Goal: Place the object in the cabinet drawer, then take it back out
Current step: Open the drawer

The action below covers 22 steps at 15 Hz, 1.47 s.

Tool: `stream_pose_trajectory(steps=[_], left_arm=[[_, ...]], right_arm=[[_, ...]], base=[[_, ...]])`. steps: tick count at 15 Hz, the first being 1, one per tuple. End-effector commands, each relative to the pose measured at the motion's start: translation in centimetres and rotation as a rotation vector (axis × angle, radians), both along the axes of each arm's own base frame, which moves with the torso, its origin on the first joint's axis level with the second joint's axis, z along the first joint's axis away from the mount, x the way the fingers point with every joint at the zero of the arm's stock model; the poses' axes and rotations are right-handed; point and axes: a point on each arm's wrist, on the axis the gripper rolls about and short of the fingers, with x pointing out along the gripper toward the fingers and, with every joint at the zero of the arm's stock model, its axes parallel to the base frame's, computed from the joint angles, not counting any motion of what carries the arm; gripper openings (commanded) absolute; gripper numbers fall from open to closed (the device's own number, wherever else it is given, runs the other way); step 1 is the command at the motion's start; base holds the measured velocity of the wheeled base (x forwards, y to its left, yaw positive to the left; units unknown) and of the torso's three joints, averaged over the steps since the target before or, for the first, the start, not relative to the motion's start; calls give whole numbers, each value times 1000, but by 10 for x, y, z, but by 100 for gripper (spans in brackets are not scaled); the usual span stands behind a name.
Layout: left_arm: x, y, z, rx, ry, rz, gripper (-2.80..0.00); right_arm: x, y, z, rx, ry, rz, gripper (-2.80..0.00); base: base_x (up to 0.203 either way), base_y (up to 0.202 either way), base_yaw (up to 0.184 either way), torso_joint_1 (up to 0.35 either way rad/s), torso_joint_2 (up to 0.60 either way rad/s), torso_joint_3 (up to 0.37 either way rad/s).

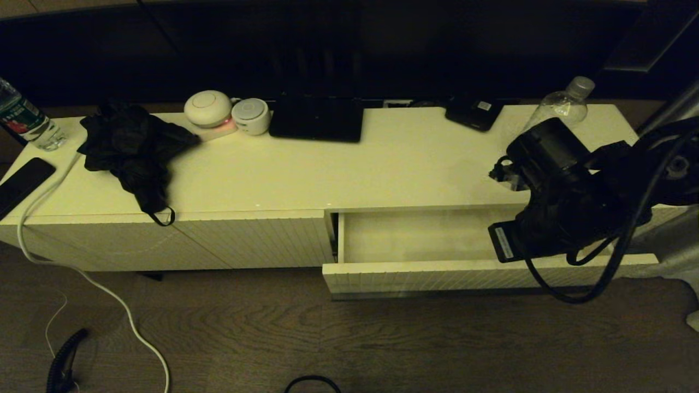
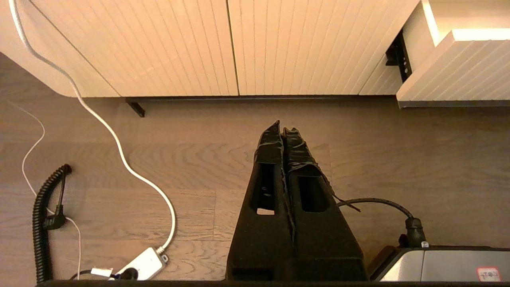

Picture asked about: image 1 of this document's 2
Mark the water bottle with green label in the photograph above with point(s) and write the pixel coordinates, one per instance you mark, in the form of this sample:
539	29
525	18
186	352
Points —
24	120

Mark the small black device with label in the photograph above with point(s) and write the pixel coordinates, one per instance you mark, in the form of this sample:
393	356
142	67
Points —
472	116

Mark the flat white base with red light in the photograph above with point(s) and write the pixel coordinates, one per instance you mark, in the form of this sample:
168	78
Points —
219	132

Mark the white wall socket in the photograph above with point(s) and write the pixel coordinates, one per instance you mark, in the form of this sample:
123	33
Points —
397	103

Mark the clear bottle with grey cap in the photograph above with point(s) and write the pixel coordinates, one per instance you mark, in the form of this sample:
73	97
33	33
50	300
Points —
568	106

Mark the white low cabinet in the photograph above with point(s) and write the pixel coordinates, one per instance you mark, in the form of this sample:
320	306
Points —
327	169

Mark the dark framed wall panel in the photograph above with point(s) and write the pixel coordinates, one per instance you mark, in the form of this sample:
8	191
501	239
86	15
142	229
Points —
650	38

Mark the small white cylinder speaker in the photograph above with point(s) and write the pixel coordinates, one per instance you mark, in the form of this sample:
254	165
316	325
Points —
251	116

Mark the grey curtain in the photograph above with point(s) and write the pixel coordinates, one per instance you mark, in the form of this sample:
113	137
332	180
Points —
677	262

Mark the black smartphone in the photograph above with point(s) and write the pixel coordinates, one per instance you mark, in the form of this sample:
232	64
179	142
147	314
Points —
22	185

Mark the white round dome device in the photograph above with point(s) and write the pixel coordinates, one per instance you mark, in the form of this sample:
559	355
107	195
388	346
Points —
207	109

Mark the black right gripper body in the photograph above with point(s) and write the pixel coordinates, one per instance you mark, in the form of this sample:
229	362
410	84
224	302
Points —
562	224

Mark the black flat box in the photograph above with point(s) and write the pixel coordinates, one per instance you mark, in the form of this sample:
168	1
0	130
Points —
317	120

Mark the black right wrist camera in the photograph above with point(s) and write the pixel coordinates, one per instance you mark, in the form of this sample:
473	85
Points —
546	150

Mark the black crumpled cloth bag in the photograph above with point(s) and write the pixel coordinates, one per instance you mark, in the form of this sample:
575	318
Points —
131	147

